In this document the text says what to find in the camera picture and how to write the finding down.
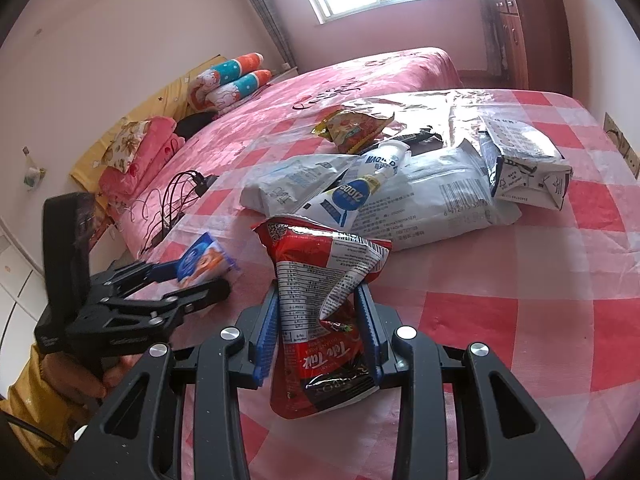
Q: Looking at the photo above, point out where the person's left forearm yellow sleeve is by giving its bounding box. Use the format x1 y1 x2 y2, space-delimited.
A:
0 345 91 456

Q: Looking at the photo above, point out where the black clothing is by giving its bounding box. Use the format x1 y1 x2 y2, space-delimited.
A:
172 112 216 141

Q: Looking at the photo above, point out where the person's left hand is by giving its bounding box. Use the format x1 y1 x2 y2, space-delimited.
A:
40 352 133 406

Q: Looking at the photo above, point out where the white cabinet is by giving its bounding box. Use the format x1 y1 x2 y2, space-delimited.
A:
0 220 51 331

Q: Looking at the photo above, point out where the long yellow black wrapper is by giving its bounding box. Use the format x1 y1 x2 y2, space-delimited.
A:
392 129 445 156

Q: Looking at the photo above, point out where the floral pillow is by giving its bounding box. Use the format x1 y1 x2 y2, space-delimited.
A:
102 120 153 173

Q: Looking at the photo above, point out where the bed with pink sheet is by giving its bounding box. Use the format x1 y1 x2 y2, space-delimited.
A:
97 46 466 261

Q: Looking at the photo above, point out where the dark power adapter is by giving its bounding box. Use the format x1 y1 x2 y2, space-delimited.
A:
192 172 221 198

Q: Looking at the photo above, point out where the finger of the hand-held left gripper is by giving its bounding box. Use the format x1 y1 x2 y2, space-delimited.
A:
65 277 232 348
92 259 185 302

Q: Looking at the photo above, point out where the black cable bundle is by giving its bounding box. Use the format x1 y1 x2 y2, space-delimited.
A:
117 170 201 256

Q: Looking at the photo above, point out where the brown wooden cabinet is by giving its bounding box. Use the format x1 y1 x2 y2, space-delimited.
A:
492 0 573 93

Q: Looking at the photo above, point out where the small blue wrapper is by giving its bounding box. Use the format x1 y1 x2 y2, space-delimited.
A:
176 232 243 288

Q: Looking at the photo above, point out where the thin black cable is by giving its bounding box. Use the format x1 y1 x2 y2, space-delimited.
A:
0 400 66 448

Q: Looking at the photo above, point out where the large white plastic bag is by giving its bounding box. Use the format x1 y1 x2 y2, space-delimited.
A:
240 142 523 251

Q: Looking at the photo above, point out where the beige wall socket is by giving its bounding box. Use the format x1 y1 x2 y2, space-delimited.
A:
602 112 640 178

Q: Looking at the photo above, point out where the folded pink blanket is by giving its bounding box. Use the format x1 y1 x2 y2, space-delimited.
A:
97 116 186 201

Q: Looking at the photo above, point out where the red snack bag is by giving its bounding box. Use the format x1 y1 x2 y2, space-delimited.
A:
250 215 393 418

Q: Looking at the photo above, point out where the yellow headboard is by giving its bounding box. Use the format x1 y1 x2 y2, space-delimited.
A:
70 55 223 196

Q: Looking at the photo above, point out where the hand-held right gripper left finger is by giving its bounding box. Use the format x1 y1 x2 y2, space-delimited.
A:
57 287 281 480

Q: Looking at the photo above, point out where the cartoon print pillow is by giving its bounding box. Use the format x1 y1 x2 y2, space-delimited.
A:
187 52 266 98
200 69 275 113

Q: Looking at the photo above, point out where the yellow snack wrapper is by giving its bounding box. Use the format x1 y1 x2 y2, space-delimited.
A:
312 107 396 156

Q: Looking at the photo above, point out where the small crumpled milk carton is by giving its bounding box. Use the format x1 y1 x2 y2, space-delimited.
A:
477 115 575 211

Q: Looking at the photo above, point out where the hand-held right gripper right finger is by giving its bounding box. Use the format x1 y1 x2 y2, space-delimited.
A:
352 282 586 480

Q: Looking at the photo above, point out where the tall standing air conditioner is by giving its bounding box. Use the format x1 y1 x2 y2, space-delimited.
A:
222 0 301 78

